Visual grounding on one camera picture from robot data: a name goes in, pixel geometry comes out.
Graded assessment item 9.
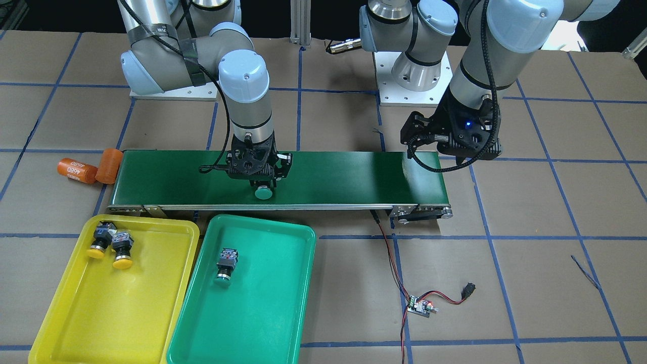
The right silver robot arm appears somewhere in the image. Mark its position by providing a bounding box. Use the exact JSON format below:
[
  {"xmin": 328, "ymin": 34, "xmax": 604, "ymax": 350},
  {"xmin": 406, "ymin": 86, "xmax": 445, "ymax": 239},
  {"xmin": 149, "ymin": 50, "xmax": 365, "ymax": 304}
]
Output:
[{"xmin": 119, "ymin": 1, "xmax": 293, "ymax": 189}]

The yellow push button switch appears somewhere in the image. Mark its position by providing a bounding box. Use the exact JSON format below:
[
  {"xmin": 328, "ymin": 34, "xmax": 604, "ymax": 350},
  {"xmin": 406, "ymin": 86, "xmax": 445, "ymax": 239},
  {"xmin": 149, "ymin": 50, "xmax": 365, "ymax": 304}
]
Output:
[{"xmin": 86, "ymin": 221, "xmax": 117, "ymax": 259}]

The red black power cable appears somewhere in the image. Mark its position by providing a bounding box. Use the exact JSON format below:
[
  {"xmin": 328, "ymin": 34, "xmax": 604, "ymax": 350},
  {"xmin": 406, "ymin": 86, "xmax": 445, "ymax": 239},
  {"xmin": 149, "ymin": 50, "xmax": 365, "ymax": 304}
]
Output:
[{"xmin": 369, "ymin": 210, "xmax": 468, "ymax": 364}]

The yellow plastic tray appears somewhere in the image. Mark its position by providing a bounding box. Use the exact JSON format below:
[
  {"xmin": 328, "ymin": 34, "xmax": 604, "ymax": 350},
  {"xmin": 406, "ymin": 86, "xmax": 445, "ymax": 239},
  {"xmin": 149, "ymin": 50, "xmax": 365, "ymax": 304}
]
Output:
[{"xmin": 28, "ymin": 214, "xmax": 200, "ymax": 363}]

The black plug connector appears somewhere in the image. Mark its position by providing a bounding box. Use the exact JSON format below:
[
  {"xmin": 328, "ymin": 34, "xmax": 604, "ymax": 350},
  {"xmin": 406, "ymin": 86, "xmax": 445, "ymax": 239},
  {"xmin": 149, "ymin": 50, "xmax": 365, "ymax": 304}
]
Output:
[{"xmin": 460, "ymin": 283, "xmax": 476, "ymax": 300}]

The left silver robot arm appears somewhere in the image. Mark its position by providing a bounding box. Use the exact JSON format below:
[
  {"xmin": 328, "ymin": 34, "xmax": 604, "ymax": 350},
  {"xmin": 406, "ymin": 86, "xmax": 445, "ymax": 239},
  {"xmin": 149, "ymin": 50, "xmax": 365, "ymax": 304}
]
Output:
[{"xmin": 359, "ymin": 1, "xmax": 619, "ymax": 164}]

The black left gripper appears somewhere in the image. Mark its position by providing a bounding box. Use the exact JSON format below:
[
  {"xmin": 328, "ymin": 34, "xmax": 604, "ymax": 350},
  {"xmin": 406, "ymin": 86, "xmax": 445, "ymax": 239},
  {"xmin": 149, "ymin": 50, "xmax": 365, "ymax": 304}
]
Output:
[{"xmin": 400, "ymin": 93, "xmax": 503, "ymax": 161}]

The green plastic tray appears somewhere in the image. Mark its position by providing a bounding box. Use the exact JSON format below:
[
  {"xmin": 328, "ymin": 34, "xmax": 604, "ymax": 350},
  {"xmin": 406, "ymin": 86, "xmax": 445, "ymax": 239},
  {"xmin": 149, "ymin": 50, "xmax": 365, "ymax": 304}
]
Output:
[{"xmin": 167, "ymin": 214, "xmax": 317, "ymax": 363}]

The aluminium frame post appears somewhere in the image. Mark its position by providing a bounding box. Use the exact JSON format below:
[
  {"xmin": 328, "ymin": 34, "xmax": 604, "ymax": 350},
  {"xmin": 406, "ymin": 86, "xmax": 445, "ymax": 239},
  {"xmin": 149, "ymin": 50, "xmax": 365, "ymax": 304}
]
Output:
[{"xmin": 289, "ymin": 0, "xmax": 311, "ymax": 49}]

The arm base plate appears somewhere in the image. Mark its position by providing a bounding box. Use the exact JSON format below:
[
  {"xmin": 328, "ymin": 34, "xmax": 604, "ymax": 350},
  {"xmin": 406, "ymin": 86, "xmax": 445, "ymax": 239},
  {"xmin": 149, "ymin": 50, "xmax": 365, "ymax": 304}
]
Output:
[
  {"xmin": 129, "ymin": 83, "xmax": 218, "ymax": 101},
  {"xmin": 374, "ymin": 52, "xmax": 452, "ymax": 107}
]

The green push button switch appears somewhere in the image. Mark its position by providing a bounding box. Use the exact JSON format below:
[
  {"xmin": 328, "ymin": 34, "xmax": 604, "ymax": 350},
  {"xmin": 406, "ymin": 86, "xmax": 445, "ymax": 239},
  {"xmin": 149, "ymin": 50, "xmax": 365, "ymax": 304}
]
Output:
[{"xmin": 214, "ymin": 247, "xmax": 239, "ymax": 287}]

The small motor controller board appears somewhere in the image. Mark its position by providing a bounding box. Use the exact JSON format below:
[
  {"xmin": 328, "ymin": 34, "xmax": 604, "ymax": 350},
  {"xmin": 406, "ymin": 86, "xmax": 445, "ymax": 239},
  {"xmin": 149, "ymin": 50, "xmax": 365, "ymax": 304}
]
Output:
[{"xmin": 406, "ymin": 295, "xmax": 438, "ymax": 318}]

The plain orange cylinder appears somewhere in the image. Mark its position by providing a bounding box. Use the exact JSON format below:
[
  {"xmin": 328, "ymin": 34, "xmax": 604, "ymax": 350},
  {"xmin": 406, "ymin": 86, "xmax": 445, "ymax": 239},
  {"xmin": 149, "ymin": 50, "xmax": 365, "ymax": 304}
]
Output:
[{"xmin": 96, "ymin": 148, "xmax": 123, "ymax": 185}]

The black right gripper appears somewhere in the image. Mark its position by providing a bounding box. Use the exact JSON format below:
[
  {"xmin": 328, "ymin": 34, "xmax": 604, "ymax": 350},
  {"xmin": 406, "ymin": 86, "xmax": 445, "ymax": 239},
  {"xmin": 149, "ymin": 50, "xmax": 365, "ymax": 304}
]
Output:
[{"xmin": 199, "ymin": 142, "xmax": 293, "ymax": 181}]

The orange cylinder marked 4680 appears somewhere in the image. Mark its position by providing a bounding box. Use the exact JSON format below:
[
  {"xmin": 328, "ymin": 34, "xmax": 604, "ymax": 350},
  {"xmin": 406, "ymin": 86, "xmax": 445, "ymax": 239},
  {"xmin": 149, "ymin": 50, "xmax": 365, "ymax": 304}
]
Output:
[{"xmin": 56, "ymin": 158, "xmax": 98, "ymax": 184}]

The green conveyor belt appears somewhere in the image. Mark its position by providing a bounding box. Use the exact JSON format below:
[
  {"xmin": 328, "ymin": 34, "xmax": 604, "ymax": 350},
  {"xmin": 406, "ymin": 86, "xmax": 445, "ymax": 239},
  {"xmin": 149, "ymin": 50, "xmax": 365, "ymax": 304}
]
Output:
[{"xmin": 107, "ymin": 150, "xmax": 453, "ymax": 222}]

